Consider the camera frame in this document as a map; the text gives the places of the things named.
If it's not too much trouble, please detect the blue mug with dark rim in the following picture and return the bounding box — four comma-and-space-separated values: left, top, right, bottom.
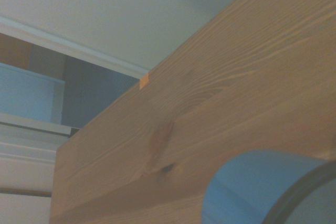
201, 149, 336, 224

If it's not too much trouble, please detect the white cabinet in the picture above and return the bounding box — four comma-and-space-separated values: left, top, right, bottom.
0, 112, 74, 224

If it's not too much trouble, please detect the pale blue panel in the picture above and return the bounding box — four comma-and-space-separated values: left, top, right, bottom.
0, 62, 66, 125

